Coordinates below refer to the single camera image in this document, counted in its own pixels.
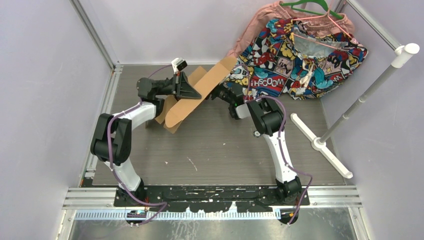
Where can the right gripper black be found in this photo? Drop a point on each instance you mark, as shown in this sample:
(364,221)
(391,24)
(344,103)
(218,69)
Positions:
(213,94)

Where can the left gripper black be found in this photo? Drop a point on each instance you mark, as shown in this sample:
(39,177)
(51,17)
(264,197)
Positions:
(182,89)

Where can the brown cardboard box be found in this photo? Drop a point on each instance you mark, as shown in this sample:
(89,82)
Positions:
(171,112)

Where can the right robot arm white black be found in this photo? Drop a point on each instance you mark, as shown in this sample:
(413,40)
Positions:
(269,121)

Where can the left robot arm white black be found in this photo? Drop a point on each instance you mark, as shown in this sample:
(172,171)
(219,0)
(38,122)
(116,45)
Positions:
(112,138)

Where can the small round floor fitting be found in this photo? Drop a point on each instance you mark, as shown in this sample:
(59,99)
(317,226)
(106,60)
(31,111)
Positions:
(256,134)

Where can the colourful comic print shorts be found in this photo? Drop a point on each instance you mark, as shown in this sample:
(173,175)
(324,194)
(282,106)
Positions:
(285,58)

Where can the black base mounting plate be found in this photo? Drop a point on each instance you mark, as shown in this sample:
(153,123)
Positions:
(215,198)

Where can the pink garment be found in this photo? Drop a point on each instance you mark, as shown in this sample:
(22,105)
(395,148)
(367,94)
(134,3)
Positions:
(258,30)

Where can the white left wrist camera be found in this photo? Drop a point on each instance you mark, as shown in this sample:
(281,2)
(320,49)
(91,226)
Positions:
(178,64)

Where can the aluminium corner post left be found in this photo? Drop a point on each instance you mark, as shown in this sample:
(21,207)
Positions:
(84,17)

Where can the aluminium corner post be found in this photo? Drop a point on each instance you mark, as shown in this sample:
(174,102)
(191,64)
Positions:
(84,17)
(384,34)

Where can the pink wire hanger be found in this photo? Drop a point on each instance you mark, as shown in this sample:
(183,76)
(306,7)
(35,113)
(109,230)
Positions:
(309,44)

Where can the aluminium corner post right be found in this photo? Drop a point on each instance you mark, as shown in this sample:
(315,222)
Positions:
(384,34)

